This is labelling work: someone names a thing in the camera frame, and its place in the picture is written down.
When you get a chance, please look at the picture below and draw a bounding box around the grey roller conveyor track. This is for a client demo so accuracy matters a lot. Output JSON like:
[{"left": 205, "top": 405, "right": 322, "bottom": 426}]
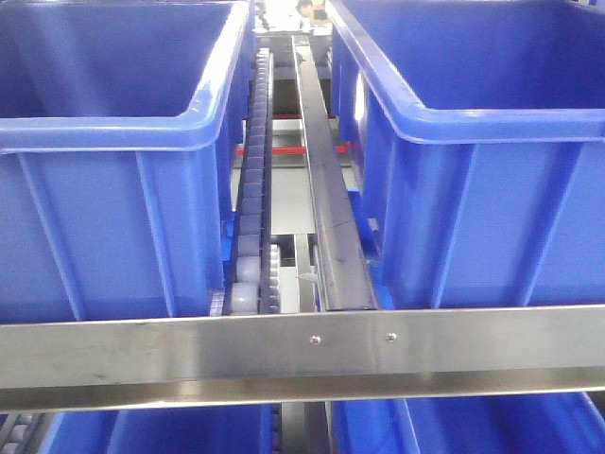
[{"left": 209, "top": 47, "right": 281, "bottom": 316}]

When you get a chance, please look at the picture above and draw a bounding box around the right blue plastic bin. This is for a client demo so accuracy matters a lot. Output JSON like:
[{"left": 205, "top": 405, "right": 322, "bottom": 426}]
[{"left": 328, "top": 1, "right": 604, "bottom": 309}]

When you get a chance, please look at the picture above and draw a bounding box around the blue plastic bin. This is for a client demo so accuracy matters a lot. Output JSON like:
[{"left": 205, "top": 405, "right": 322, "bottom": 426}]
[
  {"left": 328, "top": 1, "right": 604, "bottom": 309},
  {"left": 1, "top": 1, "right": 249, "bottom": 323}
]

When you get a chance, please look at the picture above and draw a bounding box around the left blue plastic bin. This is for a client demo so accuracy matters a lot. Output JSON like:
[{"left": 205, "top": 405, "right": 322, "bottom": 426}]
[{"left": 1, "top": 1, "right": 249, "bottom": 323}]

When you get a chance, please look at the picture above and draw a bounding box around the lower left blue bin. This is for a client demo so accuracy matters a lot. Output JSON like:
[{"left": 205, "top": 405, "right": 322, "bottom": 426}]
[{"left": 40, "top": 405, "right": 274, "bottom": 453}]

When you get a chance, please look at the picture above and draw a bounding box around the lower right blue bin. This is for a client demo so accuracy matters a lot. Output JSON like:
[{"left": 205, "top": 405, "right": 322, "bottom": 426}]
[{"left": 332, "top": 393, "right": 604, "bottom": 453}]

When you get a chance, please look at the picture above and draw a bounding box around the steel divider rail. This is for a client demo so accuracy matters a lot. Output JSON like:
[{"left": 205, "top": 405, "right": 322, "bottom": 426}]
[{"left": 292, "top": 36, "right": 378, "bottom": 311}]

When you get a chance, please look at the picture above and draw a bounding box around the stainless steel shelf frame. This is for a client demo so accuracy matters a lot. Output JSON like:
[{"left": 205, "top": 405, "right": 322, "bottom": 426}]
[{"left": 1, "top": 305, "right": 604, "bottom": 412}]

